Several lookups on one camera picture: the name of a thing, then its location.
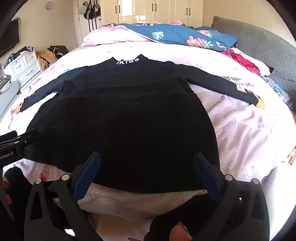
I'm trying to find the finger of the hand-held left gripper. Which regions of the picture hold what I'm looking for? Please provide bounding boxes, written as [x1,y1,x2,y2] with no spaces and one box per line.
[14,128,39,149]
[0,130,18,142]

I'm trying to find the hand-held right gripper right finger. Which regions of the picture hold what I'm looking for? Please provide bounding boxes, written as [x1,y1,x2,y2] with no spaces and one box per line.
[193,152,270,241]

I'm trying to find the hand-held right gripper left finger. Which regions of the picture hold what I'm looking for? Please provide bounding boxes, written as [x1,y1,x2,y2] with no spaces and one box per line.
[24,152,102,241]

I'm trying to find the black long-sleeve shirt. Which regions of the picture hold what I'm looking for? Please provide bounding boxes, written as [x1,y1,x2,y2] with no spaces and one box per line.
[20,54,259,194]

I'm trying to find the white side table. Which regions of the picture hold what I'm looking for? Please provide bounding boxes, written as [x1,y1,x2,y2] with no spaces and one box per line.
[0,80,19,116]

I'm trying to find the pink strawberry printed sheet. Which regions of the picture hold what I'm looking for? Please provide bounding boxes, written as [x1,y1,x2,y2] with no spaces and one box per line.
[0,42,296,217]

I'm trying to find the person's black pants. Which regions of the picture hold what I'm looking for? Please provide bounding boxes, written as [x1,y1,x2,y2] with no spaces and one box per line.
[0,167,208,241]

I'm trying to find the white drawer cabinet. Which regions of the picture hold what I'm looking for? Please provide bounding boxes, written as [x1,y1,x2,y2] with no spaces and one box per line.
[3,50,43,90]

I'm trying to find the brown fluffy cloth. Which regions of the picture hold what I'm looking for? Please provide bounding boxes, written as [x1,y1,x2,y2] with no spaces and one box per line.
[37,50,58,70]

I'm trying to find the black television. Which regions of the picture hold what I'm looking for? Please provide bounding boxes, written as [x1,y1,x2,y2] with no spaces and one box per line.
[0,19,20,56]

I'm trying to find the blue patterned pillow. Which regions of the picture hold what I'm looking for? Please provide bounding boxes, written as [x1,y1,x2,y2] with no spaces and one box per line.
[261,75,294,109]

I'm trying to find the white door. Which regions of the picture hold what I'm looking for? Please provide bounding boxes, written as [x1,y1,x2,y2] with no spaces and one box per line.
[73,0,102,47]

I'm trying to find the grey quilted headboard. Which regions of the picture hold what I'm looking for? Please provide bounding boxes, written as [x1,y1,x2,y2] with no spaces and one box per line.
[211,16,295,112]

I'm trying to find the blue floral quilt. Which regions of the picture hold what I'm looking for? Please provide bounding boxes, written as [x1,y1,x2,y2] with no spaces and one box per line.
[81,22,238,50]

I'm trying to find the black striped hanging bag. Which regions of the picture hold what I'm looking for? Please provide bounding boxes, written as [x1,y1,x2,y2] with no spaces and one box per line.
[84,0,101,20]

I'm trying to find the white glossy wardrobe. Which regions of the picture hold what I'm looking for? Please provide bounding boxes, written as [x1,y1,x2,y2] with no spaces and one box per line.
[100,0,204,27]

